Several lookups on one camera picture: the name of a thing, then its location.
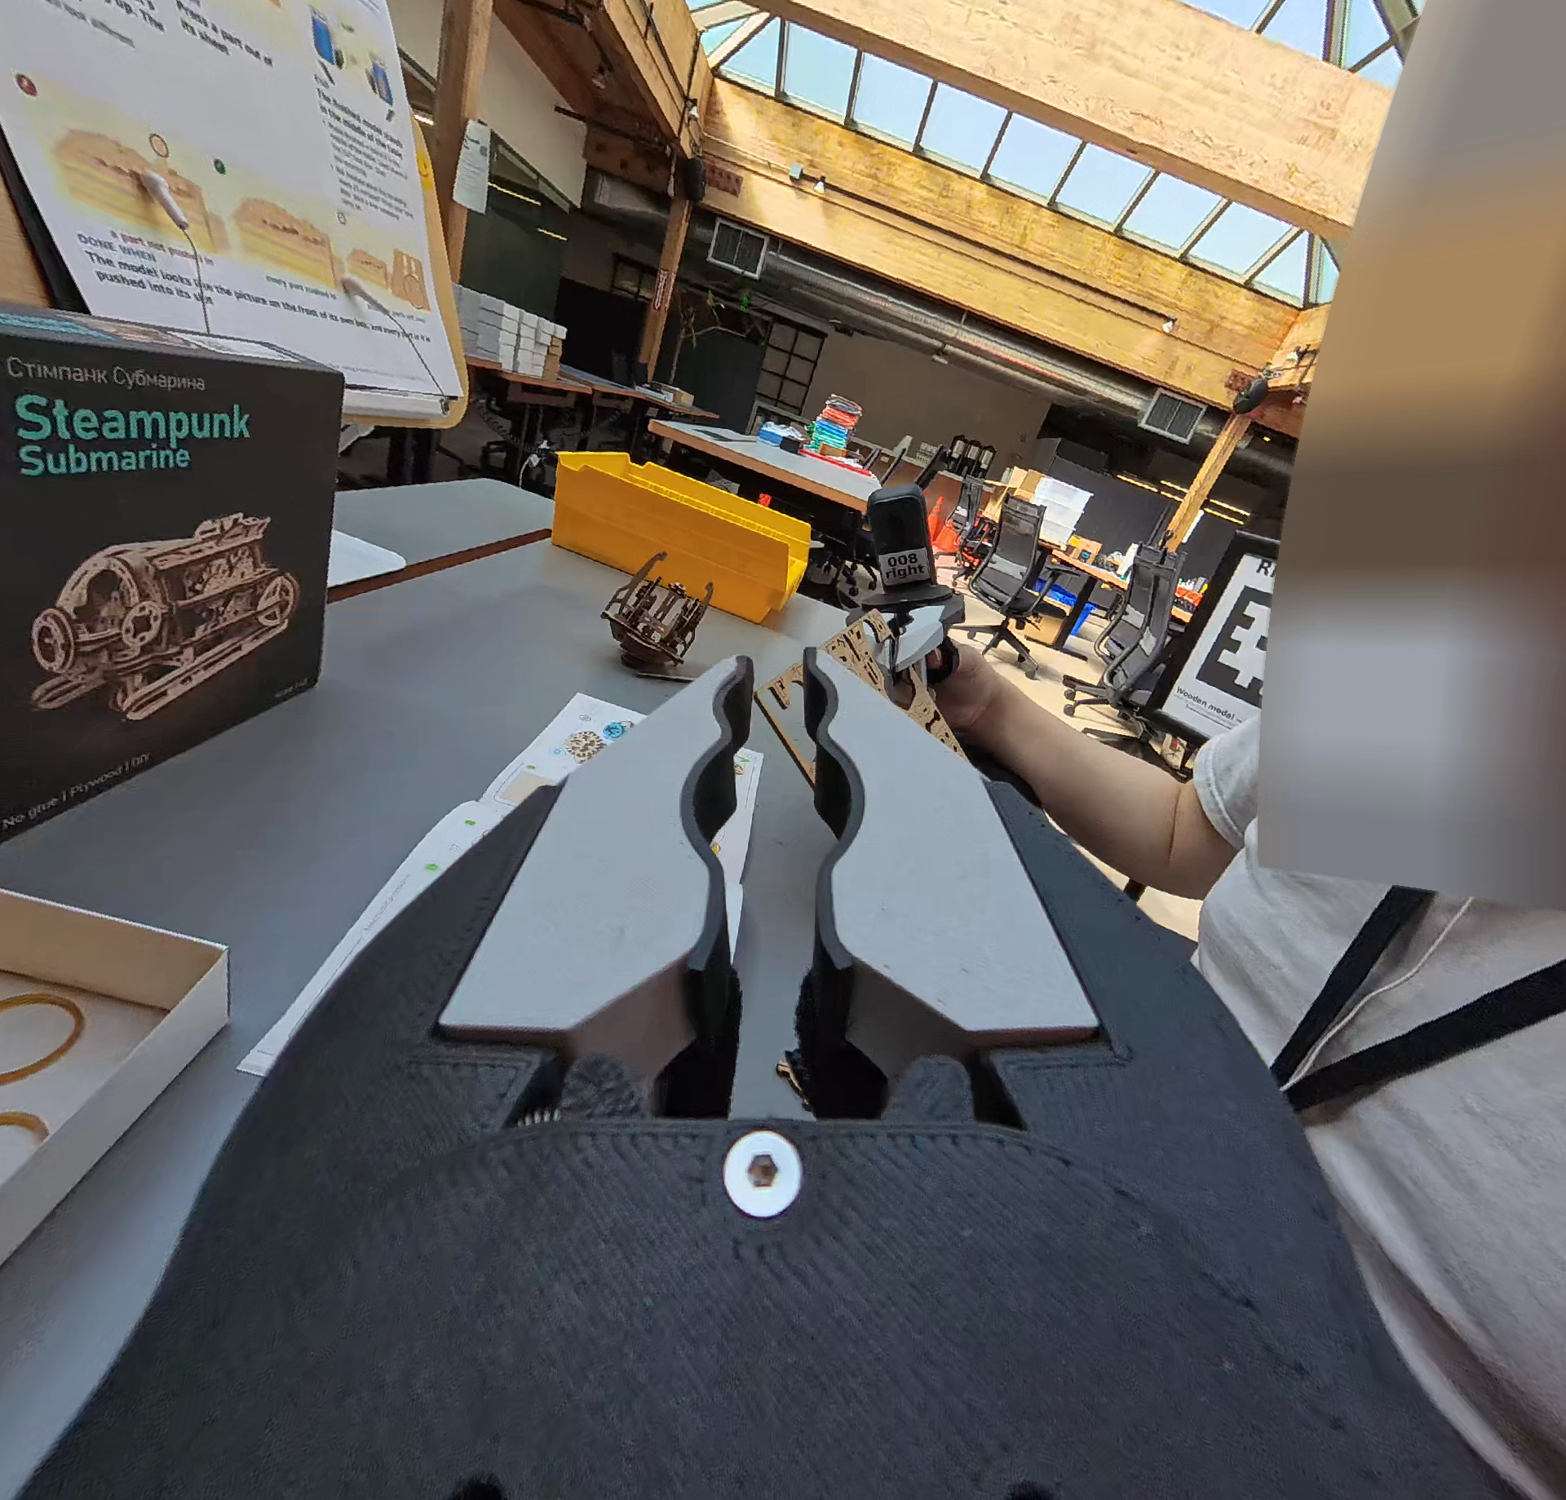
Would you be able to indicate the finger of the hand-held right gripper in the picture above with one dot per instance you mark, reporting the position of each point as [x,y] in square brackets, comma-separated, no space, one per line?
[941,634]
[901,643]

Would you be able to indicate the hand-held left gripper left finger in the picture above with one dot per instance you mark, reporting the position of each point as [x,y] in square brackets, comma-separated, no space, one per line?
[586,901]

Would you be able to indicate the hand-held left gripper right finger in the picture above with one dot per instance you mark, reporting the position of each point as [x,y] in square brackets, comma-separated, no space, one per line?
[941,914]

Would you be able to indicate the wooden parts sheet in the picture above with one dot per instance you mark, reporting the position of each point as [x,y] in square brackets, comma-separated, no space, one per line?
[861,643]

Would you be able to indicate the person's right forearm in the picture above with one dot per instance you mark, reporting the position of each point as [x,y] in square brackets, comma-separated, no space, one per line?
[1101,800]

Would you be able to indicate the white task instruction sheet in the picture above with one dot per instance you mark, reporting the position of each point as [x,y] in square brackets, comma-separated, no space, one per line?
[246,81]

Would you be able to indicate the person's right hand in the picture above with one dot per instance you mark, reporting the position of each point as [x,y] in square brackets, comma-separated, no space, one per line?
[977,716]

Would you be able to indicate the stack of colourful items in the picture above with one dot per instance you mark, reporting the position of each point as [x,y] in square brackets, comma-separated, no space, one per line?
[837,418]

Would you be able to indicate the background work table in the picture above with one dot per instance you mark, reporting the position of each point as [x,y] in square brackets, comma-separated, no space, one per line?
[755,459]

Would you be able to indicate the model instruction booklet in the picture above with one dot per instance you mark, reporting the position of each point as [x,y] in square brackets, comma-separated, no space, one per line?
[408,874]

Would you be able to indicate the yellow plastic bin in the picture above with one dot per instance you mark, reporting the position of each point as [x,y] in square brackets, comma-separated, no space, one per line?
[685,530]

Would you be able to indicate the brown wooden model assembly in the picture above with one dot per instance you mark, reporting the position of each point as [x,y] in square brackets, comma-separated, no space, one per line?
[657,616]

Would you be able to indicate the framed marker sign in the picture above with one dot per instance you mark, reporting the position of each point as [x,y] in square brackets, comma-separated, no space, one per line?
[1233,652]

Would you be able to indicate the adjacent grey table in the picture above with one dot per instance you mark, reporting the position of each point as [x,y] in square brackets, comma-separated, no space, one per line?
[452,515]

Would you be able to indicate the stack of white boxes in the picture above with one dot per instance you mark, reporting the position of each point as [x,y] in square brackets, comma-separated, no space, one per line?
[507,333]

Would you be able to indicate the white cardboard tray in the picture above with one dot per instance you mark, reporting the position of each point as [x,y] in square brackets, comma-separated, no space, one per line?
[148,973]

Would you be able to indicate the yellow rubber band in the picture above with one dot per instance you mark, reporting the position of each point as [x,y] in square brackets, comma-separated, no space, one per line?
[31,1121]
[75,1013]

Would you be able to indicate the black model kit box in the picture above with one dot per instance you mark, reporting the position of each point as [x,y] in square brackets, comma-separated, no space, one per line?
[159,570]

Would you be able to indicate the paper notice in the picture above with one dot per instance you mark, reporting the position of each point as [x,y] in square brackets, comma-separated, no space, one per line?
[477,166]

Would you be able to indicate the person's white shirt torso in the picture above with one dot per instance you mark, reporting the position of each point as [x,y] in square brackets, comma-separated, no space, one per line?
[1409,1219]

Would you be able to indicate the ventilation duct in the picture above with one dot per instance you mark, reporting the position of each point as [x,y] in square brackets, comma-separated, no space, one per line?
[917,322]

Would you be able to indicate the wall air vent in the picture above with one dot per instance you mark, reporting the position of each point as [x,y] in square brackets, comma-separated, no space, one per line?
[1169,415]
[740,250]

